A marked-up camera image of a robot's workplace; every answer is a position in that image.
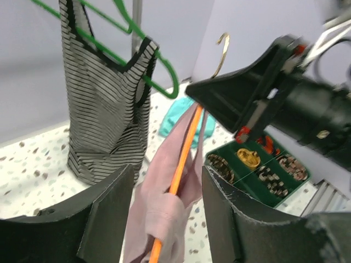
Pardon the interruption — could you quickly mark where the pink tank top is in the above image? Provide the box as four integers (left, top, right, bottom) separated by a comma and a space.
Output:
123, 104, 208, 262

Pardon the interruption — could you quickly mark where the orange hanger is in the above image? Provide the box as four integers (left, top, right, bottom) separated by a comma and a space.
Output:
149, 32, 230, 263

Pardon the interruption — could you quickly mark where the green compartment tray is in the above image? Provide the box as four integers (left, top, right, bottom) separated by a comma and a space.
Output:
205, 133, 310, 208

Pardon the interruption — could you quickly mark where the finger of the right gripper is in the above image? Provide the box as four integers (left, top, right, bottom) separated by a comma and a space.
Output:
185, 43, 291, 133

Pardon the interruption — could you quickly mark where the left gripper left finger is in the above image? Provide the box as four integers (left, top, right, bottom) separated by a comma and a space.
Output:
1, 164, 134, 263

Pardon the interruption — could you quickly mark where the orange black rolled belt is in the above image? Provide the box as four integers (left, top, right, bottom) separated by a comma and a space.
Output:
256, 135, 281, 156

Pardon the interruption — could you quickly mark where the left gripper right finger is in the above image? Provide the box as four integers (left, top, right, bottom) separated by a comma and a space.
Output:
202, 165, 350, 263

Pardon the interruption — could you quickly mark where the teal cloth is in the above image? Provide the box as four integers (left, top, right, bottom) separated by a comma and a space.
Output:
158, 98, 217, 148

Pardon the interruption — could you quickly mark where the yellow rolled band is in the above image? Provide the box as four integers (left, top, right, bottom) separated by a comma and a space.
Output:
236, 148, 261, 169

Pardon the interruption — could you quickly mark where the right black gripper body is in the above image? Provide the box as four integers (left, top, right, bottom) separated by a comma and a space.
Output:
263, 36, 350, 170

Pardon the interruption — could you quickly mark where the white clothes rack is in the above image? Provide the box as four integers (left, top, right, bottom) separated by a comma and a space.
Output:
131, 0, 144, 60

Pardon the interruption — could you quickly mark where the black white patterned roll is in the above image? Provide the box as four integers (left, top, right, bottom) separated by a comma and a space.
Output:
257, 165, 289, 198

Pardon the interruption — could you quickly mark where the black white striped top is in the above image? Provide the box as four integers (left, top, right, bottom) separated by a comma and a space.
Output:
59, 1, 158, 185

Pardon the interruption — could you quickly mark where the brown floral rolled belt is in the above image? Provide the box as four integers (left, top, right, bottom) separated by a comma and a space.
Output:
207, 154, 235, 184

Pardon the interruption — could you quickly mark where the green hanger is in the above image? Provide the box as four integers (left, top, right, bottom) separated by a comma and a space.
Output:
30, 0, 179, 99

